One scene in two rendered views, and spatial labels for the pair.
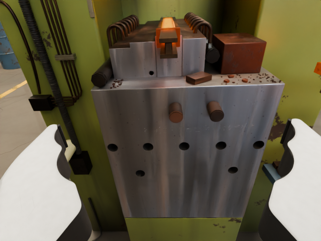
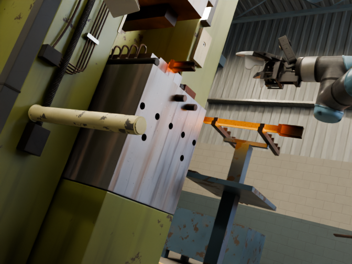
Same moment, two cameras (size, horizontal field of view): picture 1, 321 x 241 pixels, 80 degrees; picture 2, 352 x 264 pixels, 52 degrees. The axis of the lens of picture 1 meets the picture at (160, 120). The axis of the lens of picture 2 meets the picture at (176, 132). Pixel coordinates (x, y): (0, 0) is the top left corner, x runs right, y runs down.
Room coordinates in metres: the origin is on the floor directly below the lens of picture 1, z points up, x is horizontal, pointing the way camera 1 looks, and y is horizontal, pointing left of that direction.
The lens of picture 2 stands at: (-0.41, 0.99, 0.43)
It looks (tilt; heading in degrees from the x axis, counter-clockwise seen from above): 14 degrees up; 305
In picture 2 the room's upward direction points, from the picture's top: 18 degrees clockwise
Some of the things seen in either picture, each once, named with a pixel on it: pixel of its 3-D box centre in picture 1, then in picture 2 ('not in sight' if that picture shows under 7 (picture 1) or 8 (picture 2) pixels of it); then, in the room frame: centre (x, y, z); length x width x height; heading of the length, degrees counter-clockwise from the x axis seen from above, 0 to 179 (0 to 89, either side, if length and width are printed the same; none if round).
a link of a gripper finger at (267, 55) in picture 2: not in sight; (265, 58); (0.02, 0.04, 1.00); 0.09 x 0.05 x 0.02; 32
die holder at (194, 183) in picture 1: (178, 113); (111, 136); (0.63, -0.07, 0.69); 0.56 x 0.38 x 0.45; 176
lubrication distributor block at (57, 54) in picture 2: (42, 102); (50, 55); (0.56, 0.37, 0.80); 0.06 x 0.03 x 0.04; 86
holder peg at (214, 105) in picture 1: (214, 111); (191, 107); (0.33, -0.11, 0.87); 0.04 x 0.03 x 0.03; 176
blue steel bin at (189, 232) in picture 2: not in sight; (211, 244); (1.88, -3.98, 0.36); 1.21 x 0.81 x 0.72; 1
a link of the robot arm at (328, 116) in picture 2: not in sight; (333, 99); (-0.20, 0.03, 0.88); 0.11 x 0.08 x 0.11; 126
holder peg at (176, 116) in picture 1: (175, 112); (180, 98); (0.33, -0.03, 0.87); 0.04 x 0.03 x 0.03; 176
